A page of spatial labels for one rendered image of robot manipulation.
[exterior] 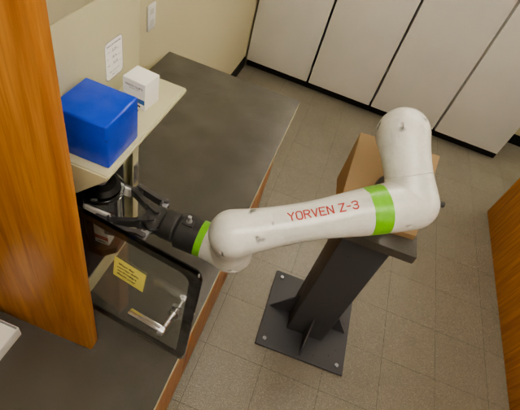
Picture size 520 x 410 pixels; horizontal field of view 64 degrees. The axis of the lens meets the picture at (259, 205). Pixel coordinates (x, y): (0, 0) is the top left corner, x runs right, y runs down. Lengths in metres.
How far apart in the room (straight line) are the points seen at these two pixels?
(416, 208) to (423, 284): 1.96
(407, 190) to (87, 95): 0.67
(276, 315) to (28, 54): 2.00
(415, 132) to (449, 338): 1.96
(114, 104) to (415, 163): 0.64
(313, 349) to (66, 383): 1.45
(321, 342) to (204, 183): 1.20
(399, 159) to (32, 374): 1.00
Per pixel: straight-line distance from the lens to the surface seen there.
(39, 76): 0.56
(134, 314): 0.93
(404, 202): 0.97
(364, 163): 1.59
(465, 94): 4.02
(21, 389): 1.19
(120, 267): 0.91
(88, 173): 0.76
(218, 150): 1.69
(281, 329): 2.33
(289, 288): 2.46
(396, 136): 0.98
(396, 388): 2.48
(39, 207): 0.76
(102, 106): 0.74
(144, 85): 0.85
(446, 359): 2.72
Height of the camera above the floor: 2.04
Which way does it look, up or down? 47 degrees down
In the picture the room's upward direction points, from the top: 19 degrees clockwise
